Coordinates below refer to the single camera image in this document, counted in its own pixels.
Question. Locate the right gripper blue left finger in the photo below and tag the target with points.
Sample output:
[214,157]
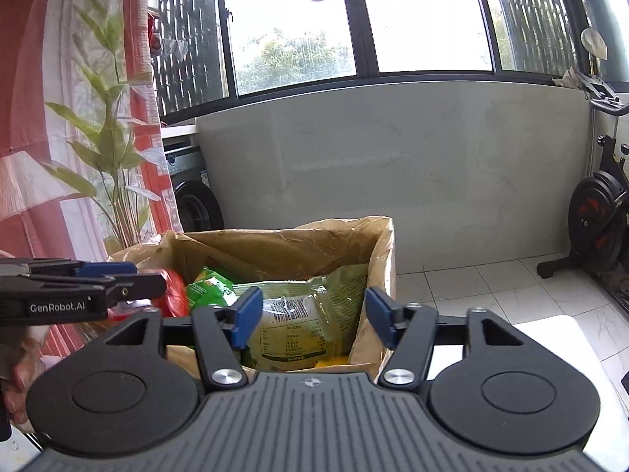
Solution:
[219,332]

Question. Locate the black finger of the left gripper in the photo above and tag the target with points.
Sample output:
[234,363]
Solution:
[131,287]

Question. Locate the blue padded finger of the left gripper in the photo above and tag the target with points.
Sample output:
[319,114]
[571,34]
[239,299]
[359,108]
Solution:
[105,269]

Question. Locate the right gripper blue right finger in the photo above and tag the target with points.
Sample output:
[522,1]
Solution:
[408,331]

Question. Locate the green corn chip bag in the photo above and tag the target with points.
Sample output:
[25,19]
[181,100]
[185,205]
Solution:
[210,289]

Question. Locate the orange red snack bag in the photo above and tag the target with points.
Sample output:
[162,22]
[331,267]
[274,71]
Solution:
[172,303]

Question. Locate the pale green snack bag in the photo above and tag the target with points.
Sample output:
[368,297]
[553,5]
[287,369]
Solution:
[305,322]

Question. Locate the person left hand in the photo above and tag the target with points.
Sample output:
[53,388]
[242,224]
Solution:
[31,366]

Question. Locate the brown cardboard box with liner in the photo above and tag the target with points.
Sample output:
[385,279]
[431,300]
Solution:
[312,250]

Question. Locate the red printed curtain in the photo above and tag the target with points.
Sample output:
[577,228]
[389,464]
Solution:
[83,169]

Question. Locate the washing machine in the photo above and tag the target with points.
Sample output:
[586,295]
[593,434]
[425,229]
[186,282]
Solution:
[198,208]

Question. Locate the black exercise bike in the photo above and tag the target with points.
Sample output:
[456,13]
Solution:
[598,224]

